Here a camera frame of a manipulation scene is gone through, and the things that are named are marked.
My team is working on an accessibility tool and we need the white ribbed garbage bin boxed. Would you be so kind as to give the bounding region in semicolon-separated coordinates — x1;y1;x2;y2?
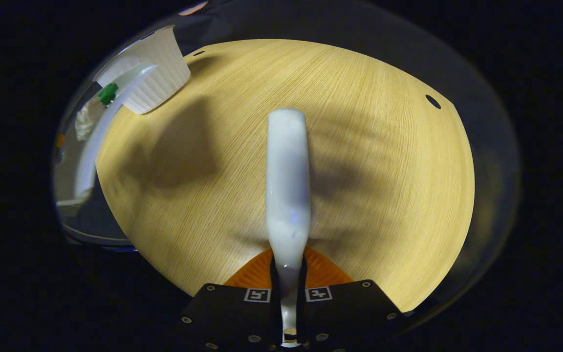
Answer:
93;24;192;115

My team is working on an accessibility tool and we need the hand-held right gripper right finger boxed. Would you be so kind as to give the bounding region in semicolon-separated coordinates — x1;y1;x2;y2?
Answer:
303;247;407;352

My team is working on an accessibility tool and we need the white paper ball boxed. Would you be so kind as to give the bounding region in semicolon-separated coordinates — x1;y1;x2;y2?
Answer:
75;100;106;141

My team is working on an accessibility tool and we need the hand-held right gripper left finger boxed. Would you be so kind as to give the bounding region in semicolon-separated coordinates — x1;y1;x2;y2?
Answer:
176;247;282;352

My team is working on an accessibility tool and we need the small white broom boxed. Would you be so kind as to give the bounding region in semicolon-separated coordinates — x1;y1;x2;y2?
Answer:
265;109;311;349

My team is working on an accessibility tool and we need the green paper ball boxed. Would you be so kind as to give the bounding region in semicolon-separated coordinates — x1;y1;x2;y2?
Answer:
97;82;119;106

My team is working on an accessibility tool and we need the white plastic dustpan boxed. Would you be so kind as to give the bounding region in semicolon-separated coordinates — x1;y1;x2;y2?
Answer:
53;63;159;216

